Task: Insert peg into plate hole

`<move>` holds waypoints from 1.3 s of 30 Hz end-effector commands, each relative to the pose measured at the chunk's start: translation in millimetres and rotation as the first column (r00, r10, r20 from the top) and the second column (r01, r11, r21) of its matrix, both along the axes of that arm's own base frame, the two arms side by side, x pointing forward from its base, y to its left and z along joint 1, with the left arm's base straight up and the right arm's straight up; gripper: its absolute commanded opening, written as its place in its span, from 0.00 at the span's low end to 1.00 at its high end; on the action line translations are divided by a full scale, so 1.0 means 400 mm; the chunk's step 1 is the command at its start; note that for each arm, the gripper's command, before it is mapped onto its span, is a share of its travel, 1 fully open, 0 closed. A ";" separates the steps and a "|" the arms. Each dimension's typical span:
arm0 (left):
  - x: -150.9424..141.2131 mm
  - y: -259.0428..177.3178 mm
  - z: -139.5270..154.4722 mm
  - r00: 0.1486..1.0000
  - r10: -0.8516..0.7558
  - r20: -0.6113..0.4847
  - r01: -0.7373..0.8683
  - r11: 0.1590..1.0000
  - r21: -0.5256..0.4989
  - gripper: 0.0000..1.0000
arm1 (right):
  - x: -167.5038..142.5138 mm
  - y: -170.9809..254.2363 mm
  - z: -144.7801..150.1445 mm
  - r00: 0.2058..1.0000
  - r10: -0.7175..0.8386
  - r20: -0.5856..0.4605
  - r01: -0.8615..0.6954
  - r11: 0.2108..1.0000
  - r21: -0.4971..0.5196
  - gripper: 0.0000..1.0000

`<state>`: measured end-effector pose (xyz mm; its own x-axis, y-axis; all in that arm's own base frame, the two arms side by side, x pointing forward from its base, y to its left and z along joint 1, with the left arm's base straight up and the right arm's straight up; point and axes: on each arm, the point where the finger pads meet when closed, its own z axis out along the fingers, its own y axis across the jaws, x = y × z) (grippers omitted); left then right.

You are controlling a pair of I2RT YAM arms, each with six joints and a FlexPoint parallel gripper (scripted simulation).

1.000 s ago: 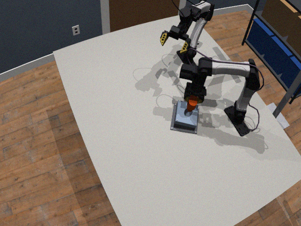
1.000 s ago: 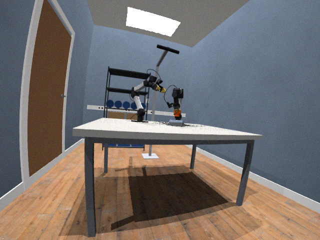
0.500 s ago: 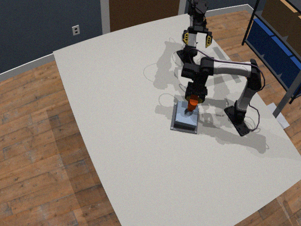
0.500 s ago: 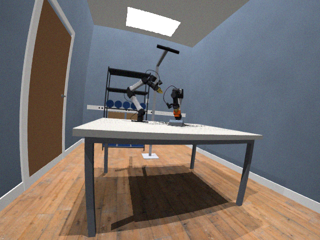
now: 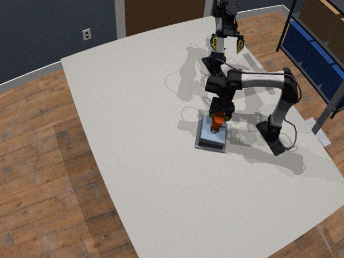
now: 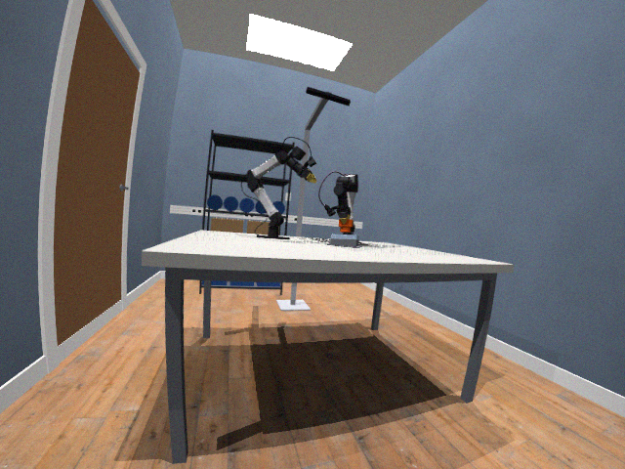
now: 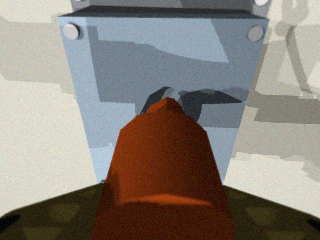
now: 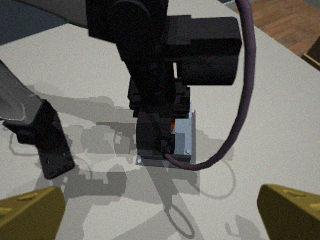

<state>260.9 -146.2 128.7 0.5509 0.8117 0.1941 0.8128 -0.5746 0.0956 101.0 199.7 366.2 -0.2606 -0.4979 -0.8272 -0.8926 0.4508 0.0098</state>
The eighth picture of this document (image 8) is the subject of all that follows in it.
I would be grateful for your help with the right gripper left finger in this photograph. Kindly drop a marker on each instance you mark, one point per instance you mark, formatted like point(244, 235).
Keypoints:
point(34, 215)

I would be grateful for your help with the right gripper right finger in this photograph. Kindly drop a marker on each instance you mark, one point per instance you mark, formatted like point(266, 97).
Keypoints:
point(289, 214)

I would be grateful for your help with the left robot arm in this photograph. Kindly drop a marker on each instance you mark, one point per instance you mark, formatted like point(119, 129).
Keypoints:
point(205, 50)

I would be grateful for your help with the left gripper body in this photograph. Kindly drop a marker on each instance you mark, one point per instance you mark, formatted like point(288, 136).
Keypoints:
point(175, 93)

